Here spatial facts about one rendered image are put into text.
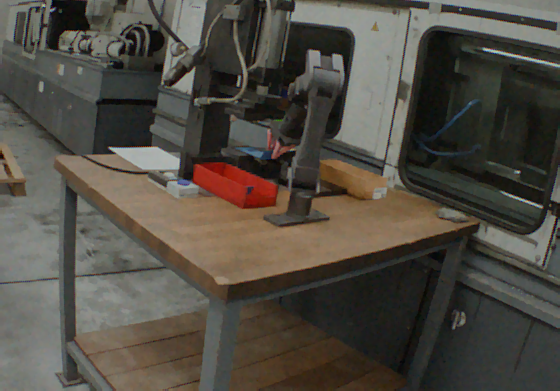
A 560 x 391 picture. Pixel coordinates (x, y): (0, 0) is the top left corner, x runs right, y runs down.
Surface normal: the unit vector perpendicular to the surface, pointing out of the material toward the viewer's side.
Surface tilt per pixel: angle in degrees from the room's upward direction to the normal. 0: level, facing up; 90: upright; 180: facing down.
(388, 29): 90
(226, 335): 90
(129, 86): 90
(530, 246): 90
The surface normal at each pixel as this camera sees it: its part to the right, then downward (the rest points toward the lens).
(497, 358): -0.76, 0.04
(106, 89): 0.63, 0.29
